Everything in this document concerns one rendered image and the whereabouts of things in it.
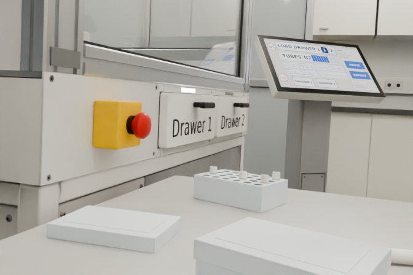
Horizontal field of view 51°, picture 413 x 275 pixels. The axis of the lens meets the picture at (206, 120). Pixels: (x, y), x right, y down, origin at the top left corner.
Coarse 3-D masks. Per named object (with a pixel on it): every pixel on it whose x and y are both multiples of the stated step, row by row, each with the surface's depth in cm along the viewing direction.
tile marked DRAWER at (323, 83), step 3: (315, 78) 175; (318, 81) 174; (321, 81) 175; (324, 81) 176; (327, 81) 176; (330, 81) 177; (333, 81) 177; (318, 84) 173; (321, 84) 174; (324, 84) 174; (327, 84) 175; (330, 84) 175; (333, 84) 176; (336, 84) 177; (324, 87) 173; (327, 87) 174; (330, 87) 174; (333, 87) 175; (336, 87) 175
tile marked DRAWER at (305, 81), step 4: (296, 80) 170; (300, 80) 171; (304, 80) 172; (308, 80) 173; (312, 80) 173; (296, 84) 169; (300, 84) 170; (304, 84) 171; (308, 84) 171; (312, 84) 172
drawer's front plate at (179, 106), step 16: (160, 96) 84; (176, 96) 87; (192, 96) 96; (208, 96) 105; (160, 112) 84; (176, 112) 88; (192, 112) 96; (208, 112) 106; (160, 128) 84; (176, 128) 88; (208, 128) 107; (160, 144) 84; (176, 144) 89
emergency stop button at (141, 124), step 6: (138, 114) 64; (144, 114) 64; (132, 120) 65; (138, 120) 63; (144, 120) 64; (150, 120) 65; (132, 126) 64; (138, 126) 63; (144, 126) 64; (150, 126) 65; (138, 132) 63; (144, 132) 64; (138, 138) 64
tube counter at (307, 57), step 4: (304, 56) 181; (308, 56) 182; (312, 56) 183; (316, 56) 184; (320, 56) 185; (324, 56) 186; (328, 56) 186; (332, 56) 187; (308, 60) 181; (312, 60) 182; (316, 60) 182; (320, 60) 183; (324, 60) 184; (328, 60) 185; (332, 60) 186; (336, 60) 187
